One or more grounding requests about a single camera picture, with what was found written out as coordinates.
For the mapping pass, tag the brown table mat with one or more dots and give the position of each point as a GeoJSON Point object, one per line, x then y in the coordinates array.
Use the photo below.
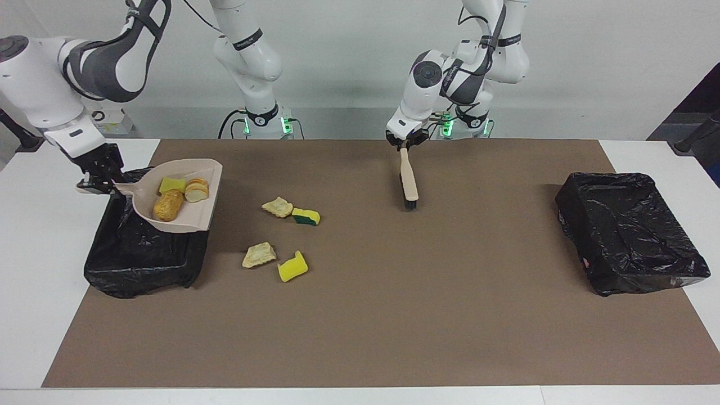
{"type": "Point", "coordinates": [337, 349]}

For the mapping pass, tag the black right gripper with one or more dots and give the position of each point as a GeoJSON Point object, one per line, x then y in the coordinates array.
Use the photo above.
{"type": "Point", "coordinates": [98, 163]}

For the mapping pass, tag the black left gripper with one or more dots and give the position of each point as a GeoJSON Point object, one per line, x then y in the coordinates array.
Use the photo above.
{"type": "Point", "coordinates": [408, 136]}

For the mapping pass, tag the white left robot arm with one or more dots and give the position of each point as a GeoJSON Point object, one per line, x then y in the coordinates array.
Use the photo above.
{"type": "Point", "coordinates": [427, 95]}

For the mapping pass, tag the bin with smooth black bag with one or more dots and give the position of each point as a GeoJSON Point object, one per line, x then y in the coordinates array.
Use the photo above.
{"type": "Point", "coordinates": [624, 236]}

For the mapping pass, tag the brown oval bread lump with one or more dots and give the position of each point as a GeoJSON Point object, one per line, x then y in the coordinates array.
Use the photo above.
{"type": "Point", "coordinates": [169, 206]}

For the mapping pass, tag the black stand foot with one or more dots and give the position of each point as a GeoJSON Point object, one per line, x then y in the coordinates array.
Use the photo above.
{"type": "Point", "coordinates": [31, 144]}
{"type": "Point", "coordinates": [689, 146]}

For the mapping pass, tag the beige hand brush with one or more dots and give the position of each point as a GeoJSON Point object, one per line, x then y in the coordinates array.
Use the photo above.
{"type": "Point", "coordinates": [409, 180]}

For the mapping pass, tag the yellow green scrub sponge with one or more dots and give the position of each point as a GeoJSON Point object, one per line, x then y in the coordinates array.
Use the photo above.
{"type": "Point", "coordinates": [306, 216]}

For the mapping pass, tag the bin with crumpled black bag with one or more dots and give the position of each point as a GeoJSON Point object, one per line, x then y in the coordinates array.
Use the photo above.
{"type": "Point", "coordinates": [140, 259]}

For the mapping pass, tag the dark background furniture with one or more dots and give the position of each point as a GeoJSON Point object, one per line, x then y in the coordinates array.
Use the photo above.
{"type": "Point", "coordinates": [703, 95]}

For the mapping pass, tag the tan foam chunk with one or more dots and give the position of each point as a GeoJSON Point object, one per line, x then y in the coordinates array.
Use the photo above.
{"type": "Point", "coordinates": [278, 207]}

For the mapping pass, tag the pale beige foam chunk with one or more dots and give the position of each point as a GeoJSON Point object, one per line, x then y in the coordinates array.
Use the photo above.
{"type": "Point", "coordinates": [259, 256]}

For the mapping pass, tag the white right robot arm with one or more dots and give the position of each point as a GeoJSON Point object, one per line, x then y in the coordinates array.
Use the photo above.
{"type": "Point", "coordinates": [34, 84]}

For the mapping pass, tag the ridged beige foam chunk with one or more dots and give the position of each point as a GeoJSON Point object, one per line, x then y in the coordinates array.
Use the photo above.
{"type": "Point", "coordinates": [197, 191]}

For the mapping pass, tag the white wall socket box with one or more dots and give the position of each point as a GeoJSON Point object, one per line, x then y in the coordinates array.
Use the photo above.
{"type": "Point", "coordinates": [115, 122]}

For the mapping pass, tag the large yellow sponge piece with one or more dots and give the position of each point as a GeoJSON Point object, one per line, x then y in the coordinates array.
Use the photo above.
{"type": "Point", "coordinates": [292, 269]}

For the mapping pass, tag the beige plastic dustpan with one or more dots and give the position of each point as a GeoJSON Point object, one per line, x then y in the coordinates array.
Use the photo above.
{"type": "Point", "coordinates": [197, 216]}

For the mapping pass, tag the small yellow sponge piece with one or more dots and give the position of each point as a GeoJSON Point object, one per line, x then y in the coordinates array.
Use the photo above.
{"type": "Point", "coordinates": [171, 185]}

